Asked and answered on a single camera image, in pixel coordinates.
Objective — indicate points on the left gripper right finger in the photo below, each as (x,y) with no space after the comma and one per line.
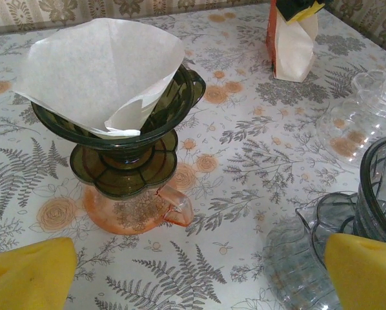
(367,277)

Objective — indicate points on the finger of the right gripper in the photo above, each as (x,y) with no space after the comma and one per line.
(312,9)
(293,8)

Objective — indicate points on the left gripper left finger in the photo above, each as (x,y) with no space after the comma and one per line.
(28,277)

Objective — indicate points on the orange coffee filter pack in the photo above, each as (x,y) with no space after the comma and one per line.
(293,51)

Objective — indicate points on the grey glass server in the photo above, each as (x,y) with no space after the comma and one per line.
(296,264)

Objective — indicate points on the grey glass dripper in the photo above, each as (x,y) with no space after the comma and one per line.
(380,193)

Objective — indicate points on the orange glass server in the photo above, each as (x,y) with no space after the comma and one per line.
(135,216)

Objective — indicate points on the clear glass server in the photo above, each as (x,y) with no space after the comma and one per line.
(348,135)

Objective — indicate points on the green glass dripper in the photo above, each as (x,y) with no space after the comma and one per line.
(131,174)

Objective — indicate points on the white paper coffee filter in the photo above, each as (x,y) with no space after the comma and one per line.
(99,71)

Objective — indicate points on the floral tablecloth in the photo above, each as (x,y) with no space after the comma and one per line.
(244,161)

